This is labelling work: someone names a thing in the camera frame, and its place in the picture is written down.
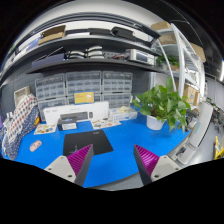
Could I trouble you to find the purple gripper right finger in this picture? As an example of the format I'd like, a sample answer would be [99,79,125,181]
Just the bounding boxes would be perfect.
[133,145,180,185]

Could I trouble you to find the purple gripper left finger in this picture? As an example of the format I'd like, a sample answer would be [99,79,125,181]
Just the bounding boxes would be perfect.
[45,144,94,186]

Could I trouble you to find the black mouse pad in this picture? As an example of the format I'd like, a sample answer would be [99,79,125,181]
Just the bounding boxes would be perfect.
[63,130,113,156]

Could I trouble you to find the pink computer mouse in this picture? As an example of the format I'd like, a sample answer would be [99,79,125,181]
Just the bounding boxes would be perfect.
[30,140,42,152]

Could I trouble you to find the white plant pot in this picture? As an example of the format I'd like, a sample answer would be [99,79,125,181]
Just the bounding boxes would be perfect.
[146,115,164,130]

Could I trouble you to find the small black white box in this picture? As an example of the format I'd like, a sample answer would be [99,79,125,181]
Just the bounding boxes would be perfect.
[57,118,77,131]

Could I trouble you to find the sticker sheet right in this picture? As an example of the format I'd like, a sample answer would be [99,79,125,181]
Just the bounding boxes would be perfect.
[91,120,120,130]

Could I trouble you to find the sticker sheet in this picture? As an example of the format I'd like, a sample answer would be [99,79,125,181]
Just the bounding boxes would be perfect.
[91,120,120,130]
[34,124,56,135]

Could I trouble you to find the sticker sheet left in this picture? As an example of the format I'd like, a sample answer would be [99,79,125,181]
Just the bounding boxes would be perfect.
[34,124,56,135]

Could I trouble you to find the white keyboard box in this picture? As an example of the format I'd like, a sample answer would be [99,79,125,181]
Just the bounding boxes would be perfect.
[44,101,109,124]

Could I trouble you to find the white blue flat box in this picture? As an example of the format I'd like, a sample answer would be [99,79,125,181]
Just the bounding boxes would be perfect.
[109,107,137,121]

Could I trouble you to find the green potted plant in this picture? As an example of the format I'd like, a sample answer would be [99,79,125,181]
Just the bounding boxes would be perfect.
[132,77,190,131]

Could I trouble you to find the patterned fabric bag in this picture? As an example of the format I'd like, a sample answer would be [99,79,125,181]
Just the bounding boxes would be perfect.
[2,93,39,160]

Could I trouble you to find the yellow card sign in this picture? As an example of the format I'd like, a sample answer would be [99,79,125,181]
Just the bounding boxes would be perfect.
[74,92,94,104]

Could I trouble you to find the grey drawer organizer left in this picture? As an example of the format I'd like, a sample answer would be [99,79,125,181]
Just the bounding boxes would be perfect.
[35,73,66,120]

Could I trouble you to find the grey drawer organizer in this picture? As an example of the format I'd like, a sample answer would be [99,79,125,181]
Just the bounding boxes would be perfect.
[65,70,101,104]
[102,71,133,108]
[35,73,66,120]

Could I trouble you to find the cardboard box on rack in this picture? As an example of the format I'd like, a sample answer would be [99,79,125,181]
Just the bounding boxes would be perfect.
[183,84,199,106]

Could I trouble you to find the grey drawer organizer middle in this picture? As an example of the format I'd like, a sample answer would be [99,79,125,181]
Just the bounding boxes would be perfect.
[65,70,101,104]

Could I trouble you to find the grey drawer organizer right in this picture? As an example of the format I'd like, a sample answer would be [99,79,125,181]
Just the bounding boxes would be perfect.
[102,71,133,108]

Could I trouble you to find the wooden framed box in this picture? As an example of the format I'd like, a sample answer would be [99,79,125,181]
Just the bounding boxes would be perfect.
[14,86,30,105]

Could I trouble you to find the white metal rack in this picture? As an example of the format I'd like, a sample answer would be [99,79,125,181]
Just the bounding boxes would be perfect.
[156,24,205,108]

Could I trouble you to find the grey electronic instrument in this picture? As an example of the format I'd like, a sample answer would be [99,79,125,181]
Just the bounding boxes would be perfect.
[127,49,155,65]

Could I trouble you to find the cardboard box on shelf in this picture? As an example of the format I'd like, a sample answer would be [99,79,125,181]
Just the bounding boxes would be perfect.
[38,25,66,45]

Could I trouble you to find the dark wall shelf unit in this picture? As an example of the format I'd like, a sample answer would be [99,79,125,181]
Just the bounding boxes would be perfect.
[0,12,160,78]

